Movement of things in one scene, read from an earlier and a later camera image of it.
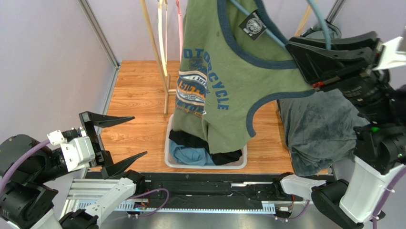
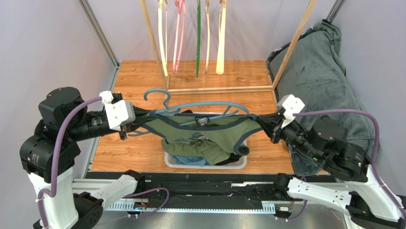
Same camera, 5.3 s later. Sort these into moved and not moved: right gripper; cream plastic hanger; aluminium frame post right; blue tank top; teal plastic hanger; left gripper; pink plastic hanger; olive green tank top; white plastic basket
Moved: right gripper; olive green tank top; left gripper; pink plastic hanger; teal plastic hanger
Not moved: aluminium frame post right; cream plastic hanger; white plastic basket; blue tank top
